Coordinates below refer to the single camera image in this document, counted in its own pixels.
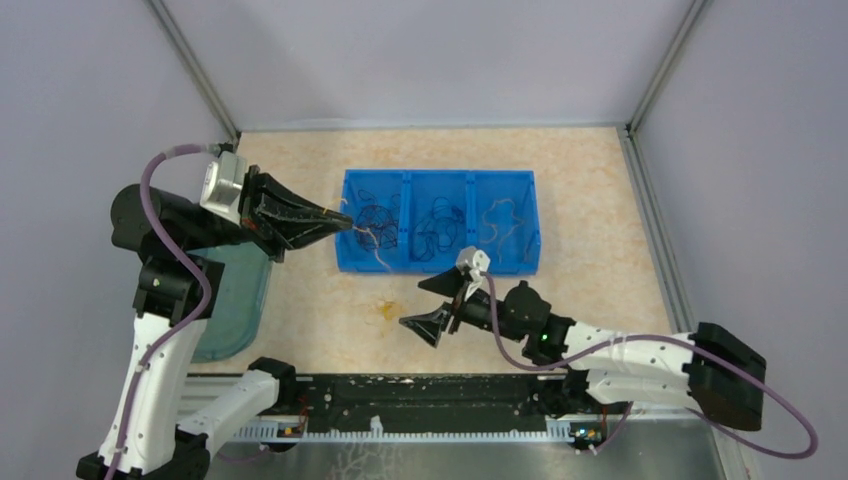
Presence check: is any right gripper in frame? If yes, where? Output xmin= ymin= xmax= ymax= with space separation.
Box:
xmin=400 ymin=265 xmax=526 ymax=346

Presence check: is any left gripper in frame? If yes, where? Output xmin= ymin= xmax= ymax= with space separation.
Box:
xmin=182 ymin=162 xmax=354 ymax=261

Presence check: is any dark blue cable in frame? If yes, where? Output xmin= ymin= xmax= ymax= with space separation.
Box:
xmin=410 ymin=193 xmax=468 ymax=261

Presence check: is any dark brown cable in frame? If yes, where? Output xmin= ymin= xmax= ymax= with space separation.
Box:
xmin=352 ymin=188 xmax=404 ymax=256

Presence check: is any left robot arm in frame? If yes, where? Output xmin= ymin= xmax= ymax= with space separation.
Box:
xmin=76 ymin=160 xmax=353 ymax=479

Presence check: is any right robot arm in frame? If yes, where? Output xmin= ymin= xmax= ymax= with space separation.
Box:
xmin=399 ymin=268 xmax=767 ymax=432

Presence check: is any blue three-compartment bin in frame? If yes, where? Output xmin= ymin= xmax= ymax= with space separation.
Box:
xmin=335 ymin=169 xmax=542 ymax=276

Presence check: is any teal transparent plastic tray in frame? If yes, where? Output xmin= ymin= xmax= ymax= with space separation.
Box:
xmin=192 ymin=243 xmax=272 ymax=364

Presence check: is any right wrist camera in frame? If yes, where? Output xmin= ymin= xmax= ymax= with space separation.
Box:
xmin=455 ymin=246 xmax=491 ymax=301

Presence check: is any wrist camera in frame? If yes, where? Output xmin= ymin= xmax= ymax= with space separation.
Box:
xmin=455 ymin=246 xmax=491 ymax=301
xmin=199 ymin=152 xmax=247 ymax=225

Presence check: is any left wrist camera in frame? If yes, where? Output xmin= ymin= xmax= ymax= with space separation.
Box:
xmin=199 ymin=152 xmax=247 ymax=225

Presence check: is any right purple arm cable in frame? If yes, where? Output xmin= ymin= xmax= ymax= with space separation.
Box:
xmin=486 ymin=270 xmax=819 ymax=460

